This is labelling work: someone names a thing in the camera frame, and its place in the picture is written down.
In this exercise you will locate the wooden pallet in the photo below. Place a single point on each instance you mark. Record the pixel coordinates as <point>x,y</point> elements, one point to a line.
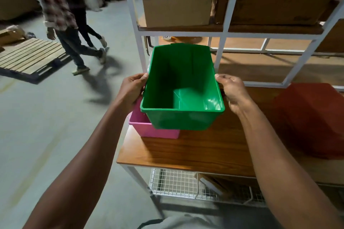
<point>29,57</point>

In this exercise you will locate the white metal shelf rack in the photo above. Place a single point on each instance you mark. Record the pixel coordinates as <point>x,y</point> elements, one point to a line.
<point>225,34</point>

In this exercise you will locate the person's left hand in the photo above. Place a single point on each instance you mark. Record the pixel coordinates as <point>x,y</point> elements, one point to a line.
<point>130,92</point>

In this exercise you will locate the person's left forearm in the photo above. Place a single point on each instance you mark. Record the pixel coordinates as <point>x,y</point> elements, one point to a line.
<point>80,169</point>

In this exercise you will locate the person's grey shirt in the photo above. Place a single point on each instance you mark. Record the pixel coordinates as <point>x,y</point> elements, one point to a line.
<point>182,223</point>

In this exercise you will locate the green plastic bin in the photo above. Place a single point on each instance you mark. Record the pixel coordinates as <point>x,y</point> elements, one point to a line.
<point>182,75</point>

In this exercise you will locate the person's right hand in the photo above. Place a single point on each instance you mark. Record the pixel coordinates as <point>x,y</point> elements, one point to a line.
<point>236,94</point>

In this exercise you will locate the red plastic bin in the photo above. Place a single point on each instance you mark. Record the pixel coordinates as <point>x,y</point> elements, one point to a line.
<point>311,118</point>

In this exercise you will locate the pink plastic bin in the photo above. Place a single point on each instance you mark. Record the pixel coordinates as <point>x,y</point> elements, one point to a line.
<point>145,129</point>

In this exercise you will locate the person's right forearm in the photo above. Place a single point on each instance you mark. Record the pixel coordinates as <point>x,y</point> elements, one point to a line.
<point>287,172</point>

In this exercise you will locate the small open cardboard box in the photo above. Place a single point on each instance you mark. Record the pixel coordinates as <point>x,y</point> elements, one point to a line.
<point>10,35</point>

